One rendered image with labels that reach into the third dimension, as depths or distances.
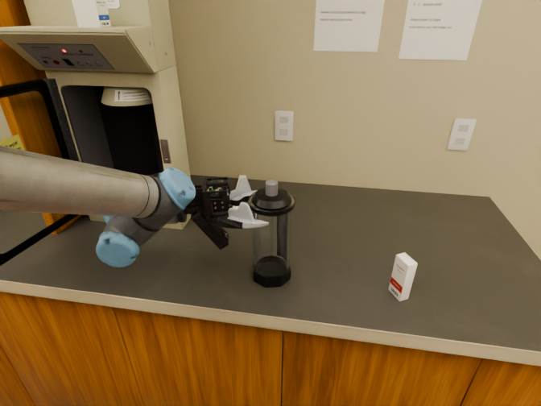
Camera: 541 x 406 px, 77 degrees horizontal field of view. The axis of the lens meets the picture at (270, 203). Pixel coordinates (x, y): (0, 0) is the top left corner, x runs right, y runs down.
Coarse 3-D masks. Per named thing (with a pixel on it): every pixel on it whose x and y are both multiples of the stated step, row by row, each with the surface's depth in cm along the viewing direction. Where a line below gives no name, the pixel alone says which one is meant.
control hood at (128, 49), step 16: (0, 32) 75; (16, 32) 75; (32, 32) 74; (48, 32) 73; (64, 32) 73; (80, 32) 72; (96, 32) 72; (112, 32) 71; (128, 32) 71; (144, 32) 77; (16, 48) 80; (112, 48) 76; (128, 48) 75; (144, 48) 78; (32, 64) 86; (112, 64) 82; (128, 64) 81; (144, 64) 80
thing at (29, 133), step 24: (24, 96) 85; (0, 120) 80; (24, 120) 85; (48, 120) 92; (0, 144) 81; (24, 144) 86; (48, 144) 93; (0, 216) 83; (24, 216) 89; (48, 216) 96; (0, 240) 84; (24, 240) 90
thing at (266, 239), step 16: (256, 208) 75; (288, 208) 75; (272, 224) 77; (288, 224) 79; (256, 240) 81; (272, 240) 79; (288, 240) 82; (256, 256) 83; (272, 256) 81; (288, 256) 84; (256, 272) 86; (272, 272) 83
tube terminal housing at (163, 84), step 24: (24, 0) 82; (48, 0) 81; (120, 0) 79; (144, 0) 78; (48, 24) 84; (72, 24) 83; (120, 24) 81; (144, 24) 80; (168, 24) 88; (168, 48) 89; (48, 72) 90; (72, 72) 89; (96, 72) 88; (120, 72) 87; (144, 72) 86; (168, 72) 90; (168, 96) 91; (168, 120) 93; (168, 144) 94; (96, 216) 111
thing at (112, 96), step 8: (104, 88) 96; (112, 88) 93; (120, 88) 92; (128, 88) 92; (136, 88) 93; (144, 88) 94; (104, 96) 95; (112, 96) 93; (120, 96) 92; (128, 96) 92; (136, 96) 93; (144, 96) 94; (112, 104) 93; (120, 104) 92; (128, 104) 93; (136, 104) 93; (144, 104) 94
